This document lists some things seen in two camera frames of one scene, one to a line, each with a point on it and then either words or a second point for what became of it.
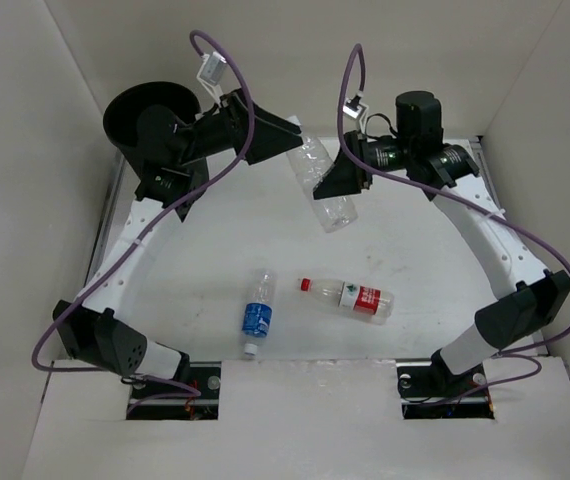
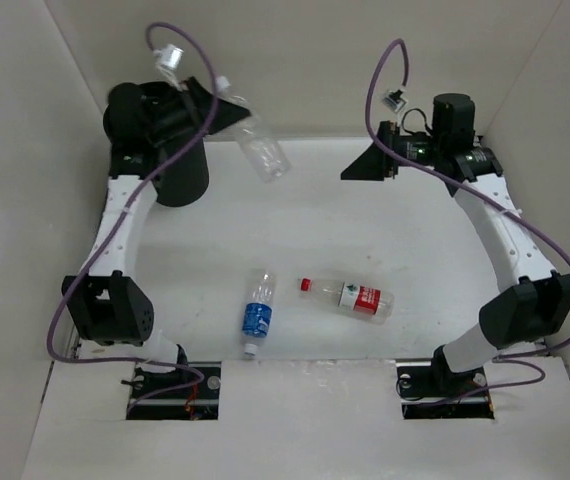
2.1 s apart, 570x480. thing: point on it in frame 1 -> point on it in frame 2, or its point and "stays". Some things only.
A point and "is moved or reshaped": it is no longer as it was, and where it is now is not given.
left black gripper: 240,126 -> 197,107
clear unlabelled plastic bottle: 311,161 is moved or reshaped
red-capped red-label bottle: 374,304 stays
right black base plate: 429,390 stays
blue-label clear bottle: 257,315 stays
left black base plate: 149,400 stays
